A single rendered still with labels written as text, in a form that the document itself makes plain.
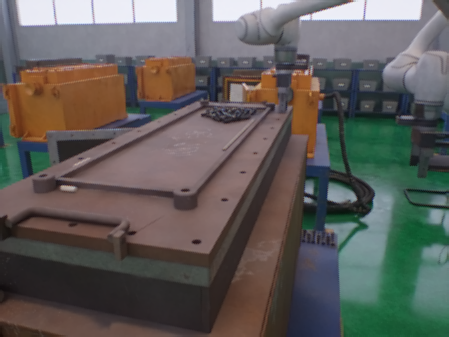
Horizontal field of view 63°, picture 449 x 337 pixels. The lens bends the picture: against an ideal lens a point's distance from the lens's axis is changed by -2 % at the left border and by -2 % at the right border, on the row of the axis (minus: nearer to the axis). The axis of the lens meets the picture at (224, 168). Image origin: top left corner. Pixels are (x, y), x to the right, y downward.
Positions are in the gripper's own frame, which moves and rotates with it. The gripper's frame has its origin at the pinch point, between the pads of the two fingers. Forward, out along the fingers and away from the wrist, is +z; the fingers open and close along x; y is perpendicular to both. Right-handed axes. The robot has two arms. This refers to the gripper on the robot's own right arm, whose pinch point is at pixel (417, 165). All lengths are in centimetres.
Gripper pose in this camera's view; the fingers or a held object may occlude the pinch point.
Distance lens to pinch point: 145.0
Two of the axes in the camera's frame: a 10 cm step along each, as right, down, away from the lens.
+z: 0.0, 9.5, 3.2
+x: 2.5, -3.1, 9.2
